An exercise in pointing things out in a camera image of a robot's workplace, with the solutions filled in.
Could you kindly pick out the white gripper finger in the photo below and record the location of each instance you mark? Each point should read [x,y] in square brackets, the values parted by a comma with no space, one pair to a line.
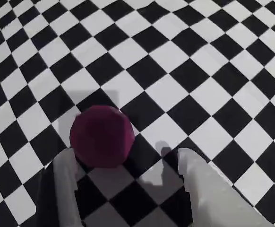
[210,201]

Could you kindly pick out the pink faceted ball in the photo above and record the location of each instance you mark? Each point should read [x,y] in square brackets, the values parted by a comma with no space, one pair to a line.
[102,137]

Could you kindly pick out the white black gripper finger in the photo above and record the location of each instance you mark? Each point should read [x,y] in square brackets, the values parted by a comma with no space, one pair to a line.
[64,189]

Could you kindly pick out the black white checkerboard mat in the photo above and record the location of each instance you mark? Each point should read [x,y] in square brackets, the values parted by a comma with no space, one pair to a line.
[199,94]

